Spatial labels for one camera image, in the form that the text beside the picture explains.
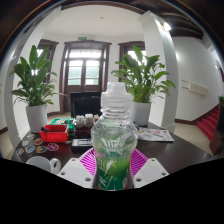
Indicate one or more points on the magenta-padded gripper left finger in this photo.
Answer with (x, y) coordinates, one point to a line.
(74, 171)

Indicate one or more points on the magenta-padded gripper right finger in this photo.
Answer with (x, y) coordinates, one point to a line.
(152, 170)

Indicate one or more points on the clear green-label drink bottle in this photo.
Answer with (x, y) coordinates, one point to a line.
(113, 133)

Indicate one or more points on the flat black box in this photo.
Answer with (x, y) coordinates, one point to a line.
(81, 144)

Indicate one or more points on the white mug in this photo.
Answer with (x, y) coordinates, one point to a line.
(41, 163)

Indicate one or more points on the printed paper leaflet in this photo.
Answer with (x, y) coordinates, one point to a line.
(155, 135)

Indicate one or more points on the red plastic basket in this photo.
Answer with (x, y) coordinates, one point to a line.
(53, 135)

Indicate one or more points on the green box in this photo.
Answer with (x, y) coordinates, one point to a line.
(65, 121)

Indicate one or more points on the black chair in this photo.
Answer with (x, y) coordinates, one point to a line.
(85, 103)

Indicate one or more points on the red carpeted staircase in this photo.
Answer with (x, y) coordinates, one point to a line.
(208, 121)

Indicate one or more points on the leafy plant in white pot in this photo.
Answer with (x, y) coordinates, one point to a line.
(33, 83)
(143, 80)

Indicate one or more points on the dark wooden glazed door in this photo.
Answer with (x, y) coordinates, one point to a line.
(85, 71)

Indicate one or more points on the dark-framed window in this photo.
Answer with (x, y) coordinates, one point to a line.
(128, 50)
(50, 46)

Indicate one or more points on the green exit sign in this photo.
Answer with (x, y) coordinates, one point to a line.
(82, 38)

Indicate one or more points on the bright column lamp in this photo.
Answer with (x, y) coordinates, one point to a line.
(166, 26)

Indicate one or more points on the white wall radiator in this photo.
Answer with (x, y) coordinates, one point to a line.
(196, 88)

